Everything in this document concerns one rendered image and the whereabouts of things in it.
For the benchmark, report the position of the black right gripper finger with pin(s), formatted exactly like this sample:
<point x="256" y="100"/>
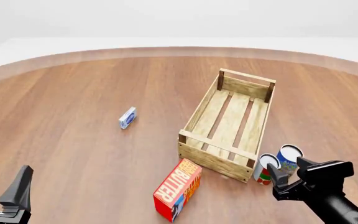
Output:
<point x="305" y="169"/>
<point x="278" y="178"/>

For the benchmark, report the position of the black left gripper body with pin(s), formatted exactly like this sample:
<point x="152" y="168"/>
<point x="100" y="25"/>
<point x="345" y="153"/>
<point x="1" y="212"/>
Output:
<point x="2" y="218"/>

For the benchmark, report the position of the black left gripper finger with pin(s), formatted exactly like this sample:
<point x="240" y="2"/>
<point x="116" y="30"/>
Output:
<point x="18" y="191"/>

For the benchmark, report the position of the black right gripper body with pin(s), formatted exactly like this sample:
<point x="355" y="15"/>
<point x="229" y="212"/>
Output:
<point x="292" y="192"/>

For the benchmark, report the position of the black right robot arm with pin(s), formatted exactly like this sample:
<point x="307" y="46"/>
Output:
<point x="337" y="205"/>

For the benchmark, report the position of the white tin with tomato print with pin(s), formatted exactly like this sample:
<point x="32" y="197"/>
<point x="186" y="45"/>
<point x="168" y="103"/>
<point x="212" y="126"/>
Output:
<point x="262" y="172"/>

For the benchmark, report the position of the wooden slat tray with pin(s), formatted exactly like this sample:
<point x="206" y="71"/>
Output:
<point x="228" y="126"/>

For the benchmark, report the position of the blue printed tin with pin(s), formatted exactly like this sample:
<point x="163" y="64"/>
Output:
<point x="286" y="158"/>

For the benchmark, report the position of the red butter box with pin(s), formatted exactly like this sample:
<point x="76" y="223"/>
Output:
<point x="174" y="189"/>

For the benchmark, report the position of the small blue white box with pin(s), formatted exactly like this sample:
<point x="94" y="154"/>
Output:
<point x="127" y="118"/>

